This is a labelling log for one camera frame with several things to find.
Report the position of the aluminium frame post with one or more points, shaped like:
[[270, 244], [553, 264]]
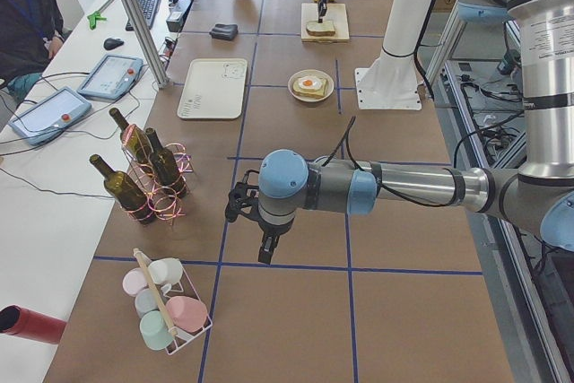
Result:
[[147, 45]]

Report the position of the dark wine bottle lower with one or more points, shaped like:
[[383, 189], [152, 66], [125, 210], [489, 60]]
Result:
[[165, 165]]

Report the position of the seated person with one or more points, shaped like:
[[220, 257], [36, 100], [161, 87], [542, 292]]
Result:
[[31, 36]]

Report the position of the red cylinder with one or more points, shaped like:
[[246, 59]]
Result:
[[30, 324]]

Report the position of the far teach pendant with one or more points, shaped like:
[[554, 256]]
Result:
[[111, 78]]

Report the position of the dark wine bottle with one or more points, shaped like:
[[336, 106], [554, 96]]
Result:
[[165, 165], [126, 192]]

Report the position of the white wire cup rack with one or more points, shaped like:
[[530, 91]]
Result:
[[184, 288]]

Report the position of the black computer mouse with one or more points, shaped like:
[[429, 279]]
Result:
[[112, 43]]

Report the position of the bread slice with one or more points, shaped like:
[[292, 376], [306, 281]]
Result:
[[326, 28], [312, 94]]

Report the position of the grey cup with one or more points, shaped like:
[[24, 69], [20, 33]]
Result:
[[145, 302]]

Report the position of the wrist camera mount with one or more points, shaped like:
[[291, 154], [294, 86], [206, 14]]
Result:
[[243, 200]]

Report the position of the mint green cup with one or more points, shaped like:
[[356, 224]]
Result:
[[154, 331]]

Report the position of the black keyboard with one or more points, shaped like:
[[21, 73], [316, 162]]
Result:
[[149, 9]]

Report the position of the wooden rack handle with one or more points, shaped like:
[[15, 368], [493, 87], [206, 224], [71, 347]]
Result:
[[142, 260]]

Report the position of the near teach pendant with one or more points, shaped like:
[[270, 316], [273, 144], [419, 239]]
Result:
[[50, 117]]

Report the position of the teach pendant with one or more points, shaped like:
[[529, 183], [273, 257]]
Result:
[[50, 117], [111, 78]]

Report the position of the white round plate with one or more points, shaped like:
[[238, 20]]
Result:
[[329, 88]]

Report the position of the grey folded cloth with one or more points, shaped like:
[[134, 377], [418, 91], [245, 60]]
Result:
[[224, 31]]

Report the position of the dark wine bottle upper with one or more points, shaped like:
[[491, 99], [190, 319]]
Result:
[[126, 192]]

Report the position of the light pink cup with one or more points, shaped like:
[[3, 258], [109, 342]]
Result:
[[134, 282]]

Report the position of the white cup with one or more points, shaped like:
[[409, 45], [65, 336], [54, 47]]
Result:
[[166, 270]]

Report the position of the bamboo cutting board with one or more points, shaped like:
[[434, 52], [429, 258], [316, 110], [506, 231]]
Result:
[[335, 12]]

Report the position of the green clamp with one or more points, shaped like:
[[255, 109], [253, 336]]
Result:
[[94, 18]]

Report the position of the fried egg toy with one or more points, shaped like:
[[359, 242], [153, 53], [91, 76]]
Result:
[[311, 83]]

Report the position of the copper wire bottle rack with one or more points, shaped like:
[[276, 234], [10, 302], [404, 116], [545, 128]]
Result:
[[163, 200]]

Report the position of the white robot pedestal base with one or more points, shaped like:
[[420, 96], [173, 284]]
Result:
[[390, 83]]

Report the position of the rose pink cup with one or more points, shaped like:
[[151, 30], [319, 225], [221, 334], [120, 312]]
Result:
[[187, 313]]

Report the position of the cream bear serving tray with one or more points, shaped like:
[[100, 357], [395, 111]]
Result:
[[214, 89]]

